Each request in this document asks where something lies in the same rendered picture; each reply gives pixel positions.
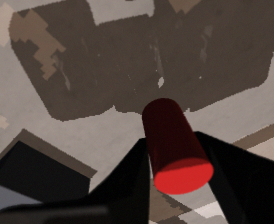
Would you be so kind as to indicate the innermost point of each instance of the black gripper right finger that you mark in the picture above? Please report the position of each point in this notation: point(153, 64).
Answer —
point(242, 182)

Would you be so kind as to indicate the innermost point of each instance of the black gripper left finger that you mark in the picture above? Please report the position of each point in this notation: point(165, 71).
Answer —
point(122, 197)

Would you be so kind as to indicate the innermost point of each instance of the dark red translucent marker cap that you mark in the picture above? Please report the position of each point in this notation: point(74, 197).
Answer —
point(179, 164)

